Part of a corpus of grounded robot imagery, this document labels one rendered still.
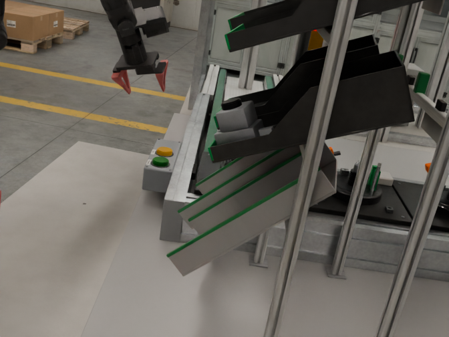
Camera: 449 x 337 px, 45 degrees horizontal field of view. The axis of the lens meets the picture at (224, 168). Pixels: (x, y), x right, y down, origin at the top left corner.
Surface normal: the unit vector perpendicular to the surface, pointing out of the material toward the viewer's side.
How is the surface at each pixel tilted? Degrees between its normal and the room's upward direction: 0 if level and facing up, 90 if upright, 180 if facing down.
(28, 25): 90
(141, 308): 0
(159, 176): 90
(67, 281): 0
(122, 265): 0
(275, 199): 90
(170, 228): 90
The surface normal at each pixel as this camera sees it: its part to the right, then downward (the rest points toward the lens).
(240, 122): -0.36, 0.38
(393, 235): -0.04, 0.39
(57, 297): 0.15, -0.91
